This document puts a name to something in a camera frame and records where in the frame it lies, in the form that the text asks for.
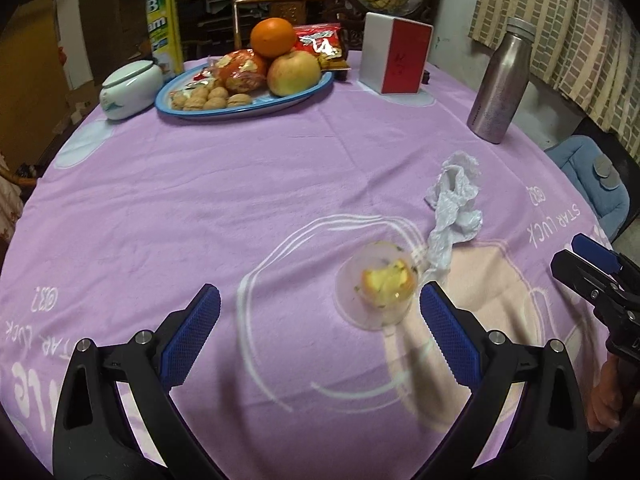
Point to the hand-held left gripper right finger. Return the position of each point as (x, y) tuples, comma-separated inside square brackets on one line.
[(447, 335)]

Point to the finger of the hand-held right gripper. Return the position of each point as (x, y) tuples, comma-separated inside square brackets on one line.
[(595, 255), (575, 272)]

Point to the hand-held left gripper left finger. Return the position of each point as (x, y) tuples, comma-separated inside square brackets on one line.
[(192, 335)]

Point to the clear plastic cup with fruit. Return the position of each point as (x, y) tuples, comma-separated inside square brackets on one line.
[(385, 280)]

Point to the person's right hand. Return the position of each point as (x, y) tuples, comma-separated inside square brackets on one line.
[(602, 395)]

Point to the blue cushion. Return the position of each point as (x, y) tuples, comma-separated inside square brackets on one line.
[(575, 165)]

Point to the crumpled white plastic bag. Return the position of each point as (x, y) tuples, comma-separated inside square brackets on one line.
[(455, 205)]

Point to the purple printed tablecloth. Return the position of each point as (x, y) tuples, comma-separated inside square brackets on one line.
[(225, 185)]

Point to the stainless steel bottle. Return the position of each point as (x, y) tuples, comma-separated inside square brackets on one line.
[(500, 90)]

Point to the brick-pattern curtain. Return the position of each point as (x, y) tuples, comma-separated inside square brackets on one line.
[(575, 35)]

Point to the pile of walnuts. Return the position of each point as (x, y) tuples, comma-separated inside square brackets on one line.
[(210, 100)]

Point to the small black object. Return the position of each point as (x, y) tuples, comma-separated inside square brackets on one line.
[(425, 77)]

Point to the blue oval plate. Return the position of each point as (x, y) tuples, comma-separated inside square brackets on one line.
[(280, 105)]

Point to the white ceramic jar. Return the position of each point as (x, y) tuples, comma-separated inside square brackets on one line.
[(130, 87)]

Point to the wrapped orange pastry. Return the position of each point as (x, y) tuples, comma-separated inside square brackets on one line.
[(242, 70)]

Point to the red and white box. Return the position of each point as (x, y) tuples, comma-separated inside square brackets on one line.
[(405, 55)]

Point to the yellow apple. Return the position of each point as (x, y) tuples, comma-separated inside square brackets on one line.
[(292, 72)]

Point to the orange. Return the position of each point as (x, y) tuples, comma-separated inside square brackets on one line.
[(272, 37)]

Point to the yellow tall can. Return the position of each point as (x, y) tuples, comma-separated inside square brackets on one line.
[(162, 25)]

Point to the red snack packet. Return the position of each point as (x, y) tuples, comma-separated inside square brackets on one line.
[(325, 45)]

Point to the wooden chair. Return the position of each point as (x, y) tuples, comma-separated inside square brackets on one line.
[(287, 10)]

